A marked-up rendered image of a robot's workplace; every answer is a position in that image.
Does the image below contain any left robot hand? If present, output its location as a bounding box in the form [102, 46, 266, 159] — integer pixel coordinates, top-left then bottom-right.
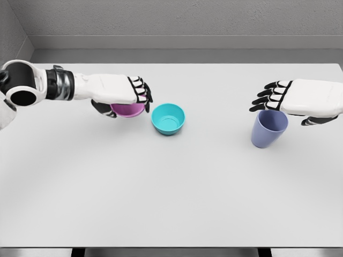
[91, 74, 154, 119]

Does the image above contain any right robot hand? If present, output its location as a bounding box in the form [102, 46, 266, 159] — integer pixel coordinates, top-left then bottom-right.
[249, 79, 343, 126]

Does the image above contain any pink bowl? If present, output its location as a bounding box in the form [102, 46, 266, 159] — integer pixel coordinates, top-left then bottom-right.
[110, 94, 147, 119]

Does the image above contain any lavender blue cup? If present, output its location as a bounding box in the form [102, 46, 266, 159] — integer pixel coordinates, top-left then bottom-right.
[250, 109, 289, 149]

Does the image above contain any teal bowl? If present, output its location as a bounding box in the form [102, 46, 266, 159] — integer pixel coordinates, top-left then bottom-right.
[151, 103, 186, 137]

